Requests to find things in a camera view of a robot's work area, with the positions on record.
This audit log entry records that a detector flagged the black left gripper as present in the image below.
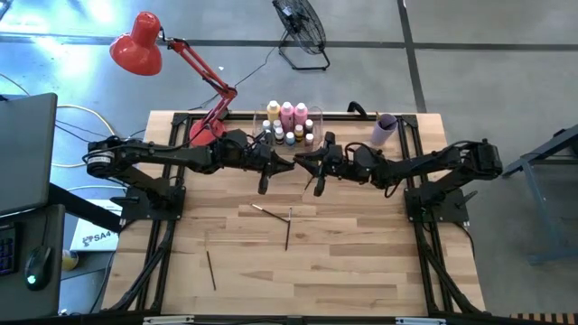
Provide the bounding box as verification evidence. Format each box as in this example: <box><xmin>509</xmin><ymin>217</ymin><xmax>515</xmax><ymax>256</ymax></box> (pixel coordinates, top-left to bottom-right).
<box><xmin>211</xmin><ymin>128</ymin><xmax>295</xmax><ymax>196</ymax></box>

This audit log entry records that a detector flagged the blue metal stand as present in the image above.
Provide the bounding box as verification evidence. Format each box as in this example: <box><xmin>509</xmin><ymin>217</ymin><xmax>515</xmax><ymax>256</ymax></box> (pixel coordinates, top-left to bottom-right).
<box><xmin>500</xmin><ymin>124</ymin><xmax>578</xmax><ymax>267</ymax></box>

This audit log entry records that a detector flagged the purple plastic cup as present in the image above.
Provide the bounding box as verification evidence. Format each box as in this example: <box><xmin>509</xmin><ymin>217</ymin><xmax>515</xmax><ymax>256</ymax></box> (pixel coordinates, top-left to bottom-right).
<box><xmin>369</xmin><ymin>113</ymin><xmax>400</xmax><ymax>146</ymax></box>

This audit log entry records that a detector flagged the black floor fan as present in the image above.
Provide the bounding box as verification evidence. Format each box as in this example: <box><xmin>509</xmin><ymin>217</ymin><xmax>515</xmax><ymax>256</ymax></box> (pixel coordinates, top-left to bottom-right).
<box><xmin>272</xmin><ymin>0</ymin><xmax>331</xmax><ymax>72</ymax></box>

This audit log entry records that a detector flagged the yellow tape roll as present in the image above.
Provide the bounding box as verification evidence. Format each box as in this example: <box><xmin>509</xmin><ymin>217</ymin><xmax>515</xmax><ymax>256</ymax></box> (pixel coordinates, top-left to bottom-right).
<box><xmin>61</xmin><ymin>249</ymin><xmax>80</xmax><ymax>272</ymax></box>

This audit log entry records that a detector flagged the black clamp handle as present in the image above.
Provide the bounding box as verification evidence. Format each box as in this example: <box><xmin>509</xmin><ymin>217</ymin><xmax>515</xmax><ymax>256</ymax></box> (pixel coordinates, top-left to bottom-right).
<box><xmin>346</xmin><ymin>100</ymin><xmax>369</xmax><ymax>119</ymax></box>

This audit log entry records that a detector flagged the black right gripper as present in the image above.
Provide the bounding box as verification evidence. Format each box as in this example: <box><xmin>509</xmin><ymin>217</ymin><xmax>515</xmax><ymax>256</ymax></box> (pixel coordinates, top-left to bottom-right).
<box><xmin>293</xmin><ymin>144</ymin><xmax>385</xmax><ymax>198</ymax></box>

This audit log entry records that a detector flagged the white bracket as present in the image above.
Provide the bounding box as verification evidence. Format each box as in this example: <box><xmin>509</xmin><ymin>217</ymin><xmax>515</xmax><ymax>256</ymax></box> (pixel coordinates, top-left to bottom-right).
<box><xmin>143</xmin><ymin>315</ymin><xmax>195</xmax><ymax>325</ymax></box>
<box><xmin>395</xmin><ymin>317</ymin><xmax>447</xmax><ymax>325</ymax></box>

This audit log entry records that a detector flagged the yellow cable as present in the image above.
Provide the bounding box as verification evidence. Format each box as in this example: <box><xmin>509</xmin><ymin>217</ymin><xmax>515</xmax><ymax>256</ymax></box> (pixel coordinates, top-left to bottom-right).
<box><xmin>52</xmin><ymin>104</ymin><xmax>119</xmax><ymax>169</ymax></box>

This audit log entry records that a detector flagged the large pink paint bottle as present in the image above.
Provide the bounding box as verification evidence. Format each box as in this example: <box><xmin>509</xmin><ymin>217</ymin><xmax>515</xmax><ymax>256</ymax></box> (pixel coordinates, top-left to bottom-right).
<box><xmin>280</xmin><ymin>100</ymin><xmax>295</xmax><ymax>133</ymax></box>
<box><xmin>294</xmin><ymin>102</ymin><xmax>310</xmax><ymax>130</ymax></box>

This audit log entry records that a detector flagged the red desk lamp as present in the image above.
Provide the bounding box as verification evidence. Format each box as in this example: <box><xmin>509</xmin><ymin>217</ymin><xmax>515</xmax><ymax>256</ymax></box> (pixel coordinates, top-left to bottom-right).
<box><xmin>108</xmin><ymin>11</ymin><xmax>239</xmax><ymax>148</ymax></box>

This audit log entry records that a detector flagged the black side desk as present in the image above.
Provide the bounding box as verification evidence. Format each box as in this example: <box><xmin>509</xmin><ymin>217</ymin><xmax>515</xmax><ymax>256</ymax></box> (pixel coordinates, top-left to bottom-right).
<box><xmin>0</xmin><ymin>202</ymin><xmax>67</xmax><ymax>322</ymax></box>

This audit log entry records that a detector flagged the black keyboard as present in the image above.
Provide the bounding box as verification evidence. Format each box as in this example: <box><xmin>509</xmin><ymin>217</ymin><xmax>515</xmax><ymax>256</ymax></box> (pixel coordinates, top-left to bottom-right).
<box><xmin>0</xmin><ymin>223</ymin><xmax>22</xmax><ymax>277</ymax></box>

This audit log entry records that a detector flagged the black computer mouse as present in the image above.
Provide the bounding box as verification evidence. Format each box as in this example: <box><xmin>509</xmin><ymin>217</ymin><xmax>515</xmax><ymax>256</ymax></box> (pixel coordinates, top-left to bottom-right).
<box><xmin>23</xmin><ymin>246</ymin><xmax>52</xmax><ymax>292</ymax></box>

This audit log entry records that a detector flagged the large yellow paint bottle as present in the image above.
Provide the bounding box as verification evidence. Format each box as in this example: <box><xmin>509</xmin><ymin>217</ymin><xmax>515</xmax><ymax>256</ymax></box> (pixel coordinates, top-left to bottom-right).
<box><xmin>266</xmin><ymin>99</ymin><xmax>282</xmax><ymax>123</ymax></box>

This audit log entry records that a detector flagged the clear plastic bin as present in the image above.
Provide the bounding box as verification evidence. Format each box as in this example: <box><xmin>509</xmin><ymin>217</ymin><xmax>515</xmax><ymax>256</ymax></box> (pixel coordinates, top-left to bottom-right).
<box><xmin>251</xmin><ymin>104</ymin><xmax>328</xmax><ymax>157</ymax></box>

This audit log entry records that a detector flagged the white cardboard box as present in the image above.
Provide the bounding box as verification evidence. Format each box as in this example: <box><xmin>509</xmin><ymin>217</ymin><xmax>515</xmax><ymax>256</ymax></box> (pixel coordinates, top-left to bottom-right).
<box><xmin>70</xmin><ymin>198</ymin><xmax>126</xmax><ymax>253</ymax></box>

